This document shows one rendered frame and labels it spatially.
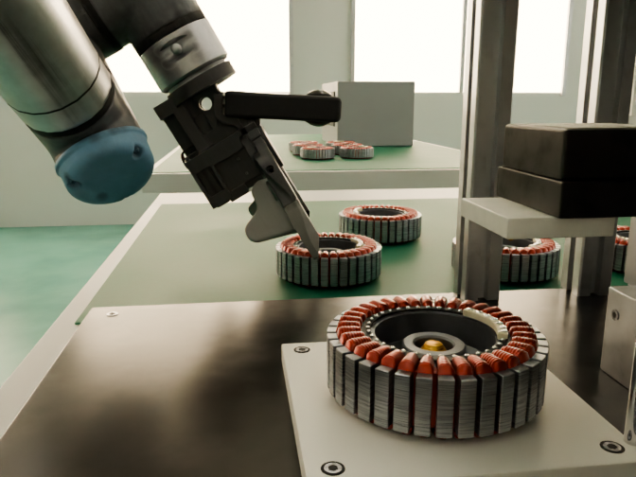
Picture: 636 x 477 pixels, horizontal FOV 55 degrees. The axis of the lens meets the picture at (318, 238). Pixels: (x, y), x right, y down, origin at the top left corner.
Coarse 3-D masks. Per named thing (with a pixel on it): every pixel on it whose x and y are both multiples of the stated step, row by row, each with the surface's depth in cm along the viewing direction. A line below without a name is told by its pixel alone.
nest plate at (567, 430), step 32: (288, 352) 37; (320, 352) 37; (288, 384) 34; (320, 384) 33; (320, 416) 30; (352, 416) 30; (544, 416) 30; (576, 416) 30; (320, 448) 27; (352, 448) 27; (384, 448) 27; (416, 448) 27; (448, 448) 27; (480, 448) 27; (512, 448) 27; (544, 448) 27; (576, 448) 27; (608, 448) 27
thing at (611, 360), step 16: (624, 288) 36; (608, 304) 37; (624, 304) 35; (608, 320) 37; (624, 320) 35; (608, 336) 37; (624, 336) 35; (608, 352) 37; (624, 352) 35; (608, 368) 37; (624, 368) 35; (624, 384) 35
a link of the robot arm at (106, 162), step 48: (0, 0) 35; (48, 0) 38; (0, 48) 38; (48, 48) 39; (48, 96) 42; (96, 96) 45; (48, 144) 47; (96, 144) 46; (144, 144) 49; (96, 192) 49
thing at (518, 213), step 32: (512, 128) 32; (544, 128) 29; (576, 128) 28; (608, 128) 28; (512, 160) 32; (544, 160) 29; (576, 160) 27; (608, 160) 27; (512, 192) 32; (544, 192) 29; (576, 192) 27; (608, 192) 27; (480, 224) 31; (512, 224) 28; (544, 224) 28; (576, 224) 28; (608, 224) 28
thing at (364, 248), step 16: (288, 240) 65; (320, 240) 67; (336, 240) 67; (352, 240) 66; (368, 240) 65; (288, 256) 61; (304, 256) 60; (320, 256) 60; (336, 256) 59; (352, 256) 60; (368, 256) 61; (288, 272) 61; (304, 272) 60; (320, 272) 60; (336, 272) 59; (352, 272) 60; (368, 272) 61
